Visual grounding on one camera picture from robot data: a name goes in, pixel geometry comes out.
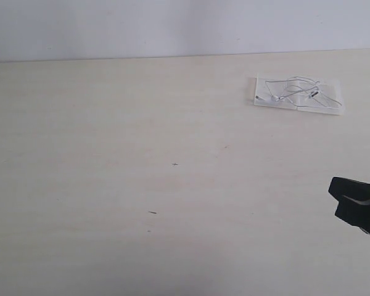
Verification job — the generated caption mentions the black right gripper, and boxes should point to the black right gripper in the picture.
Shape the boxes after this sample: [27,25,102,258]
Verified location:
[328,176,370,235]

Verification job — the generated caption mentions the white wired earphones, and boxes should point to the white wired earphones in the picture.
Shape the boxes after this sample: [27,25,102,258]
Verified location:
[255,75,342,110]

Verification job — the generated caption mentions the clear plastic storage case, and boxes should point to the clear plastic storage case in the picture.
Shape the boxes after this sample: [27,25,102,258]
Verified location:
[253,73,346,117]

